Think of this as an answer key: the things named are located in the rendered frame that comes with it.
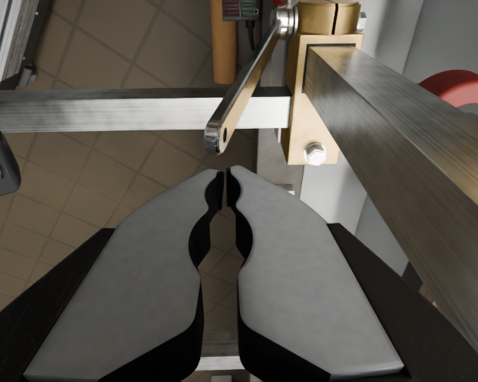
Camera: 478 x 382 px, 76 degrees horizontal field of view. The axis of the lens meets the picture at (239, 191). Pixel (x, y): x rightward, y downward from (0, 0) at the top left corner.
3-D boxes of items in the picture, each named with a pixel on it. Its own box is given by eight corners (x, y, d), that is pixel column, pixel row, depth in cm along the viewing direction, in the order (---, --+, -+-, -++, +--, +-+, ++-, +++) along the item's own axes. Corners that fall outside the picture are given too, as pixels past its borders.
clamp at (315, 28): (279, 142, 34) (286, 166, 30) (290, -2, 26) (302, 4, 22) (330, 142, 34) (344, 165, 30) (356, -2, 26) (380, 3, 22)
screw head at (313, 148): (302, 161, 30) (304, 168, 29) (304, 142, 28) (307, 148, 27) (323, 161, 30) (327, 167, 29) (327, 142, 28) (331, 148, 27)
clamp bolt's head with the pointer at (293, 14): (257, 7, 36) (271, 44, 25) (259, -19, 34) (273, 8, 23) (274, 6, 36) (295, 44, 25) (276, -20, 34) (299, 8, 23)
